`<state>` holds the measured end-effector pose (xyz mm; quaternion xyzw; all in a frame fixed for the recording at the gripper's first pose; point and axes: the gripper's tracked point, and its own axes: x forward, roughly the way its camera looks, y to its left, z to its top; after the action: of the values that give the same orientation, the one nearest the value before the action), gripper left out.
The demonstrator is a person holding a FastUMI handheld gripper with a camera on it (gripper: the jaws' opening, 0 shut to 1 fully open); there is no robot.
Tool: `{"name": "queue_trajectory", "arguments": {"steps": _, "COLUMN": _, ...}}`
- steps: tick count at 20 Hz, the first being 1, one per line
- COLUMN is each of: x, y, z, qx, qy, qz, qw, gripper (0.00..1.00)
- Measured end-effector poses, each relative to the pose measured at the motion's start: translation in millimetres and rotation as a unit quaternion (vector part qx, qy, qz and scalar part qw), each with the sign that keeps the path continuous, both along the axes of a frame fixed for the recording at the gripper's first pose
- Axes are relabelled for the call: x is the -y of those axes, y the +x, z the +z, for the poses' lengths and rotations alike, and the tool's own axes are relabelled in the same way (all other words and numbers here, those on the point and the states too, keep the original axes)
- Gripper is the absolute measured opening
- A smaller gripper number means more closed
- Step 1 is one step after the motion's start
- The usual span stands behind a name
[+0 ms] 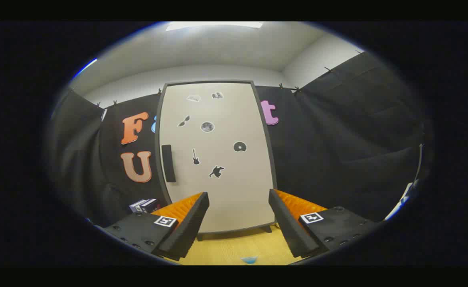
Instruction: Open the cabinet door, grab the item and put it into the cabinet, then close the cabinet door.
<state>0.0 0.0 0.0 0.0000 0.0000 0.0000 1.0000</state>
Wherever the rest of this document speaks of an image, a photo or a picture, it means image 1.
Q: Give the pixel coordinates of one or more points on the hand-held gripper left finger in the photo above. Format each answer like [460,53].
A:
[188,223]

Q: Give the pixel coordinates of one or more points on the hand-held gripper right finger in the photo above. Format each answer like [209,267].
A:
[287,223]

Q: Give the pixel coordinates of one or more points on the white and blue tube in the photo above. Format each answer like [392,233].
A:
[249,260]

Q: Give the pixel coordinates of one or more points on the grey cabinet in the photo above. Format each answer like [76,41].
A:
[272,159]

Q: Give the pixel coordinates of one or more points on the black backdrop cloth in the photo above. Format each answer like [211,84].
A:
[337,139]

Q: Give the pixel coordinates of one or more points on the ceiling light panel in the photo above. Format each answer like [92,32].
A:
[214,25]

